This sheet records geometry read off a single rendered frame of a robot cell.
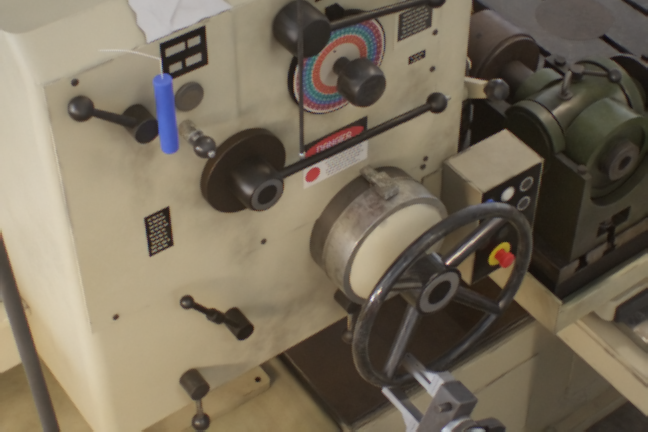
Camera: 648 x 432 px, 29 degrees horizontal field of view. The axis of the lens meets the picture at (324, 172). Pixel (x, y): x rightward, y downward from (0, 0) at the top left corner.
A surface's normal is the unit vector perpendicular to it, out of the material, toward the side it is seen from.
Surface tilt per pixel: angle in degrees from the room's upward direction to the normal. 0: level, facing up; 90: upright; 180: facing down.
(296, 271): 90
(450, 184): 90
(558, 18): 0
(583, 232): 90
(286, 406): 0
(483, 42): 28
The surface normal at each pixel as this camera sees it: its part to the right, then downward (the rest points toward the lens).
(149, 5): 0.39, 0.07
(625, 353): 0.00, -0.73
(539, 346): 0.58, 0.55
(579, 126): -0.52, -0.31
